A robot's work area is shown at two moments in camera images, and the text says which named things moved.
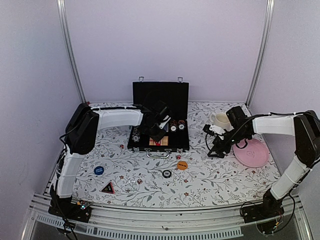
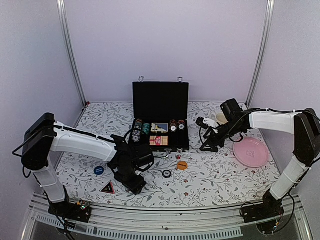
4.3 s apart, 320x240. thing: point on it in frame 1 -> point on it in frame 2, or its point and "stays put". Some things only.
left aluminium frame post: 69,49 stays put
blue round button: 99,170 stays put
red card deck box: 163,141 stays put
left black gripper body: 154,133 -> 126,177
